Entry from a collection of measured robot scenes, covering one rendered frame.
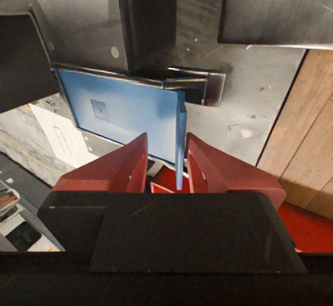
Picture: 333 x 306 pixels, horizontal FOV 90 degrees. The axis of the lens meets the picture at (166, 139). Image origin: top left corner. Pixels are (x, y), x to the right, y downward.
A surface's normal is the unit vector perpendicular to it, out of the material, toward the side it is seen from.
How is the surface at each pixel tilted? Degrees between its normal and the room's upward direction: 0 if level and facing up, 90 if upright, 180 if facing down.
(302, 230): 90
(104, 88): 0
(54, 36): 0
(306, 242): 90
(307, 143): 0
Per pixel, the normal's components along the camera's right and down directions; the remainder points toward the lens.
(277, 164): -0.49, 0.53
